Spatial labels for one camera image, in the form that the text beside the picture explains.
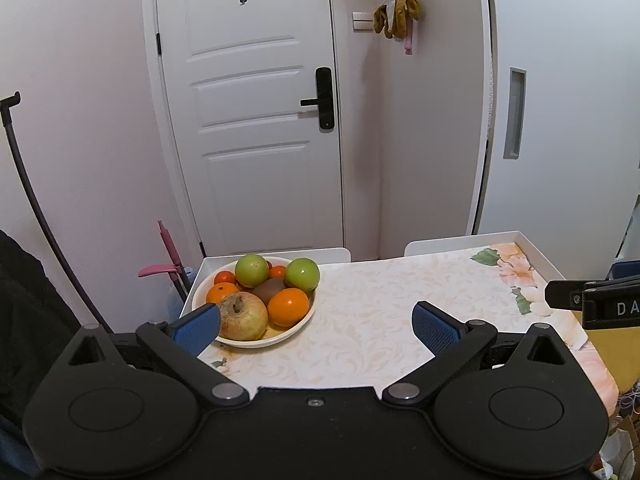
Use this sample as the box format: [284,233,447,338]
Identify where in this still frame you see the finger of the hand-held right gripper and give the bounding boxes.
[545,275,640,311]
[610,258,640,280]

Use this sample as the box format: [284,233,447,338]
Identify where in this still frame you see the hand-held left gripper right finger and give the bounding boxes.
[382,301,576,407]

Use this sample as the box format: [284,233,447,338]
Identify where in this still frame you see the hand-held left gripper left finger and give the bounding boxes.
[60,303,251,407]

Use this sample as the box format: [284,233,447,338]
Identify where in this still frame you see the white bowl with yellow inside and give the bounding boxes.
[191,256,317,349]

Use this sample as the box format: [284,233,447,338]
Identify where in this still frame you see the orange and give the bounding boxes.
[206,282,240,306]
[267,287,311,329]

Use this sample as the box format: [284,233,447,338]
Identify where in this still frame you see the yellowish apple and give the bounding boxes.
[218,291,269,342]

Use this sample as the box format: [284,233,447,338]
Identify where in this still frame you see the brown kiwi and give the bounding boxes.
[251,278,287,306]

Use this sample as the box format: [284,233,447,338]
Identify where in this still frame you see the floral tablecloth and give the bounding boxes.
[197,242,622,397]

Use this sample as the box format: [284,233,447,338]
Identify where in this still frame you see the green apple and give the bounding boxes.
[235,254,271,289]
[285,258,321,292]

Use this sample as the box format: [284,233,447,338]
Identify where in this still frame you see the white sliding door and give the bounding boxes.
[472,0,640,242]

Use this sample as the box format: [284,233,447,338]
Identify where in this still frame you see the black jacket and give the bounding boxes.
[0,229,83,413]

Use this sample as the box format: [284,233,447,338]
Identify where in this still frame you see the white panelled door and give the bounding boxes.
[154,0,347,257]

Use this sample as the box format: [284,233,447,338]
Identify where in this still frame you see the black stand pole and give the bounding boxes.
[0,91,114,334]

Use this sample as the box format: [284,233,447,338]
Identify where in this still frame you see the pink hanger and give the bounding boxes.
[399,0,420,56]

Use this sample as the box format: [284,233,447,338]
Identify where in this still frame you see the hanging brown cloth on hangers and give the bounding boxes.
[373,0,421,41]

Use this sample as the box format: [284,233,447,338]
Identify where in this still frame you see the pink dustpan handle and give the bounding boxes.
[138,263,180,279]

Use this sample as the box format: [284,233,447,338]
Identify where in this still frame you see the black door lock handle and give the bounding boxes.
[300,66,337,132]

